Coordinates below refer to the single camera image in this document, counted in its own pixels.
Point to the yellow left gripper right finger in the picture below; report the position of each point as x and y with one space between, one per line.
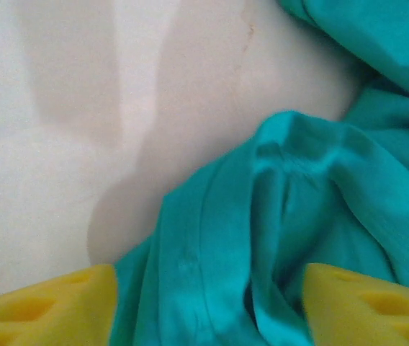
363 310

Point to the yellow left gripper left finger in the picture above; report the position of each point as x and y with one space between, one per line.
39 310

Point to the teal t-shirt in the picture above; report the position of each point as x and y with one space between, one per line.
226 216

